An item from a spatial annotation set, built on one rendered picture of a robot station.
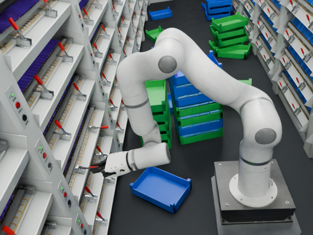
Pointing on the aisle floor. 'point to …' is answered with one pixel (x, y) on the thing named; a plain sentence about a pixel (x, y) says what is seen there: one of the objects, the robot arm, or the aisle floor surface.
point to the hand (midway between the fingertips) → (96, 168)
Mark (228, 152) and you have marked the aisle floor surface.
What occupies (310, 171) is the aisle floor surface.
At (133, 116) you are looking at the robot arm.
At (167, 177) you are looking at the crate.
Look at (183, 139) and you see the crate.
